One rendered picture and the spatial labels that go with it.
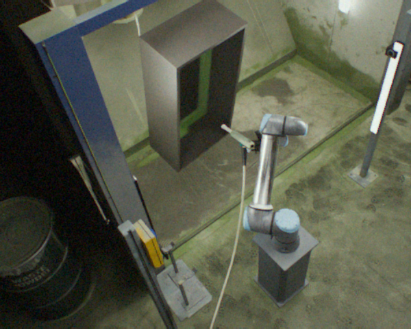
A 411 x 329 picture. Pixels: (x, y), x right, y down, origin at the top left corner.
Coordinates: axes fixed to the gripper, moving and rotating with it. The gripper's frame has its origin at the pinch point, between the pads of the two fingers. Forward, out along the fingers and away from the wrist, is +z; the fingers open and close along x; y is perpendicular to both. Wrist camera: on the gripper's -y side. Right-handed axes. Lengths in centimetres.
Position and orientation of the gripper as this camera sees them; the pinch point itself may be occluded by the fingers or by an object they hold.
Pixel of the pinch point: (242, 144)
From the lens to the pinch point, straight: 309.7
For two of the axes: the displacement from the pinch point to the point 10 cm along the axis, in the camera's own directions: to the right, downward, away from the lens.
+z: -9.2, 1.5, -3.6
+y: 0.0, 9.2, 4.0
